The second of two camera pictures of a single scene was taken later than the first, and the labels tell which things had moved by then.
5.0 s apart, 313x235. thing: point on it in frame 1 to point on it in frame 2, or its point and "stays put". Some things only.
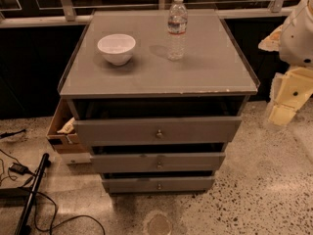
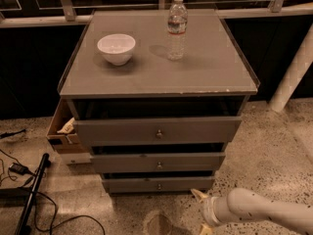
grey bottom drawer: (159, 184) stays put
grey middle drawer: (157, 163) stays put
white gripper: (298, 39) to (207, 210)
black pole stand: (23, 228) stays put
